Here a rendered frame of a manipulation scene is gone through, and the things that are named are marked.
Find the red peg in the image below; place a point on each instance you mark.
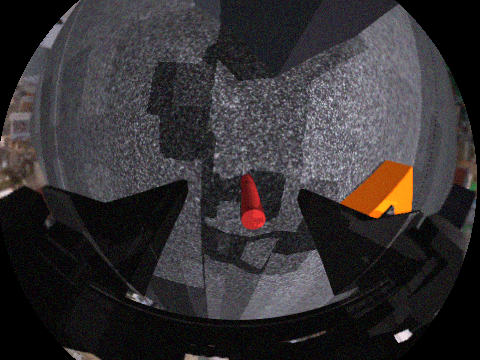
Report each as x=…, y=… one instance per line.
x=252, y=213

